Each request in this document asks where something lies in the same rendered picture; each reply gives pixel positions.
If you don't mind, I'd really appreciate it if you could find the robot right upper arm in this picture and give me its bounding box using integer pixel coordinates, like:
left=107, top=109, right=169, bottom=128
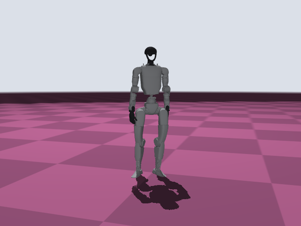
left=132, top=67, right=142, bottom=93

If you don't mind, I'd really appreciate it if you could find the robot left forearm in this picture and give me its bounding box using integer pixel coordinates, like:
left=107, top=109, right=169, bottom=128
left=163, top=92, right=170, bottom=108

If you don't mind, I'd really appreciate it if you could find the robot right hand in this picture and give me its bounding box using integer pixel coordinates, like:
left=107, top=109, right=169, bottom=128
left=129, top=106, right=137, bottom=124

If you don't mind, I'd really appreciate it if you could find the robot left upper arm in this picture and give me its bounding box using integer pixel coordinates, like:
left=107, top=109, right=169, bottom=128
left=161, top=67, right=170, bottom=93

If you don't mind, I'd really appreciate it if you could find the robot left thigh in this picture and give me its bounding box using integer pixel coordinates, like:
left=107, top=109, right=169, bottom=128
left=154, top=107, right=168, bottom=146

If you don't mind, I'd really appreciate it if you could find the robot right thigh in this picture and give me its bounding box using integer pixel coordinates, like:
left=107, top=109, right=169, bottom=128
left=134, top=107, right=145, bottom=147

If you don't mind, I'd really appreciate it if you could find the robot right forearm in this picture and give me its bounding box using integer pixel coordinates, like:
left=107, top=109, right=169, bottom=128
left=128, top=86, right=137, bottom=111

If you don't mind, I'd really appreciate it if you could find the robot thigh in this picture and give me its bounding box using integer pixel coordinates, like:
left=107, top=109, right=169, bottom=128
left=134, top=107, right=145, bottom=147
left=154, top=107, right=168, bottom=146

